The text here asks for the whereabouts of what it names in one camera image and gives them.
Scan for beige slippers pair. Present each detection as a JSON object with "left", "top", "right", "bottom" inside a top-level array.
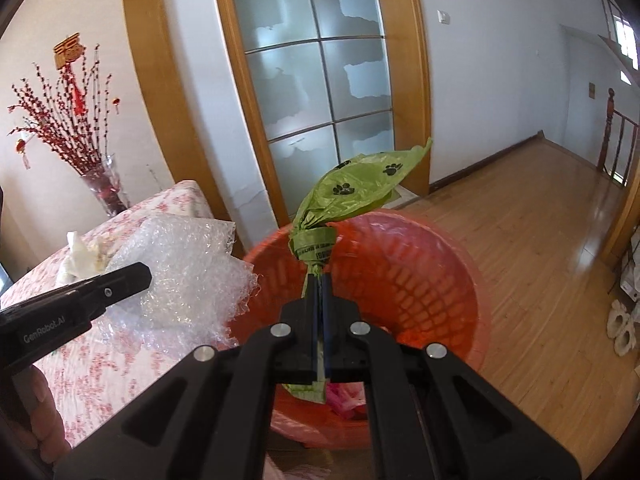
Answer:
[{"left": 606, "top": 299, "right": 637, "bottom": 356}]

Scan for white light switch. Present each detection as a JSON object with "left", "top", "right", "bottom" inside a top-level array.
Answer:
[{"left": 437, "top": 10, "right": 450, "bottom": 25}]

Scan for bubble wrap sheet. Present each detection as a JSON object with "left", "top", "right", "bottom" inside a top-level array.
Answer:
[{"left": 96, "top": 214, "right": 258, "bottom": 359}]

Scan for light green paw bag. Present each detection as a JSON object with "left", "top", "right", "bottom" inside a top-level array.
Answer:
[{"left": 282, "top": 136, "right": 434, "bottom": 404}]

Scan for orange mesh trash basket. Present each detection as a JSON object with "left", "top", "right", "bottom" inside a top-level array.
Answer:
[{"left": 226, "top": 209, "right": 493, "bottom": 450}]

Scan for wooden stair railing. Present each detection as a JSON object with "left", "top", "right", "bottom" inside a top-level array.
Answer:
[{"left": 597, "top": 88, "right": 639, "bottom": 186}]

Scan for operator left hand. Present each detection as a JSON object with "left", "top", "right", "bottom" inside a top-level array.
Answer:
[{"left": 12, "top": 366, "right": 70, "bottom": 465}]

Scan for frosted glass sliding door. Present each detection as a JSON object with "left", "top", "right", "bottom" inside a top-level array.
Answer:
[{"left": 234, "top": 0, "right": 395, "bottom": 216}]

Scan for glass vase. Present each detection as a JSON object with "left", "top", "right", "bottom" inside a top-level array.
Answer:
[{"left": 80, "top": 155, "right": 130, "bottom": 218}]

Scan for wooden pillar trim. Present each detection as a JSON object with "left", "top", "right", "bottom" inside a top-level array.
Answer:
[{"left": 122, "top": 0, "right": 230, "bottom": 220}]

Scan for white paper sheet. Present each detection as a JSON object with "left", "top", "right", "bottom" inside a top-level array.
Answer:
[{"left": 55, "top": 231, "right": 113, "bottom": 286}]

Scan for black wire storage shelf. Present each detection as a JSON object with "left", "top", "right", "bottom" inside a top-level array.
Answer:
[{"left": 608, "top": 228, "right": 639, "bottom": 304}]

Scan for wooden door frame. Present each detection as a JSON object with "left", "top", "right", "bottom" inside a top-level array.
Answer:
[{"left": 217, "top": 0, "right": 432, "bottom": 226}]

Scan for red berry branches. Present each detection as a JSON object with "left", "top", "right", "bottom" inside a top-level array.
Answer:
[{"left": 8, "top": 47, "right": 119, "bottom": 176}]

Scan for pink plastic bag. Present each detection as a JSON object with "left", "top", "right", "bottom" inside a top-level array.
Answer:
[{"left": 326, "top": 382, "right": 367, "bottom": 420}]

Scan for gold red fu ornament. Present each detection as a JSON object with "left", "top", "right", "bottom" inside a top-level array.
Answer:
[{"left": 53, "top": 32, "right": 86, "bottom": 116}]

